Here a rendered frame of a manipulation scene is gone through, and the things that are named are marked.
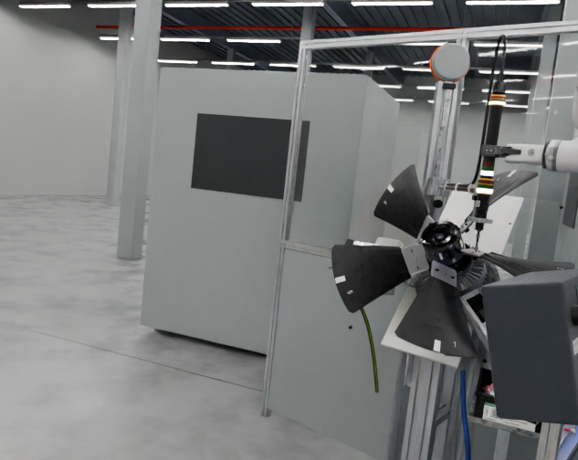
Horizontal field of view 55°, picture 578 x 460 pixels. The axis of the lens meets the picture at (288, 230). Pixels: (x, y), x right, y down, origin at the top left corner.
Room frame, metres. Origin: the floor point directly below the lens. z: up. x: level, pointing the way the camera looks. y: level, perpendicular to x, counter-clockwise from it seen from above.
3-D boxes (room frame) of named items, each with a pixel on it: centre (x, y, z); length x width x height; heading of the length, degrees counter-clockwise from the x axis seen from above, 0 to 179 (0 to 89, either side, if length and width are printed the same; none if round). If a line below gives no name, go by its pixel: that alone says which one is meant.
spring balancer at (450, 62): (2.34, -0.59, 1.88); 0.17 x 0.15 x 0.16; 53
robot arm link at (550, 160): (1.51, -0.69, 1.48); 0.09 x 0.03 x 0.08; 143
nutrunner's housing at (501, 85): (1.62, -0.56, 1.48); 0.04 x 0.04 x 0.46
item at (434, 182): (2.24, -0.58, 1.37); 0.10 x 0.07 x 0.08; 178
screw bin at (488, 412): (1.36, -0.61, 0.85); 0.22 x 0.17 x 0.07; 158
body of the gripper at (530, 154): (1.55, -0.65, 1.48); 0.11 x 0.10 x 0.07; 53
